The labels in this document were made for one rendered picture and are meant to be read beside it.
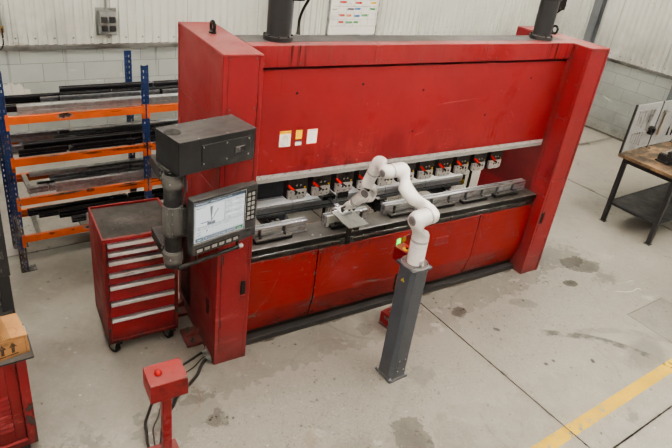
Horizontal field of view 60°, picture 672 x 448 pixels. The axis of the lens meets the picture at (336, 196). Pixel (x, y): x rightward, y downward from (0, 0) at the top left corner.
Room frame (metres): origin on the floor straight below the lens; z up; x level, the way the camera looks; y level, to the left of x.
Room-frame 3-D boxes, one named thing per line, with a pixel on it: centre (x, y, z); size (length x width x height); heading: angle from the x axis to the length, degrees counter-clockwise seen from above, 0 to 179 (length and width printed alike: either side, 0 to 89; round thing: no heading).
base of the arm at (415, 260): (3.37, -0.60, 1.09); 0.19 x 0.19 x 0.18
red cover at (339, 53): (4.37, -0.59, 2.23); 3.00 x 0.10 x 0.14; 124
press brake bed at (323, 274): (4.34, -0.61, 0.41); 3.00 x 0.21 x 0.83; 124
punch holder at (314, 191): (3.89, 0.14, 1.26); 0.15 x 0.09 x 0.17; 124
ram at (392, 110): (4.38, -0.58, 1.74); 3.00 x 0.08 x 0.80; 124
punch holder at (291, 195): (3.77, 0.31, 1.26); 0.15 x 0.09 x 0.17; 124
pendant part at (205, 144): (2.96, 0.75, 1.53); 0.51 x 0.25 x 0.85; 138
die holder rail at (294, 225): (3.71, 0.41, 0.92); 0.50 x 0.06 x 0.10; 124
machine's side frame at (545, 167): (5.43, -1.83, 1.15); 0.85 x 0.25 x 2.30; 34
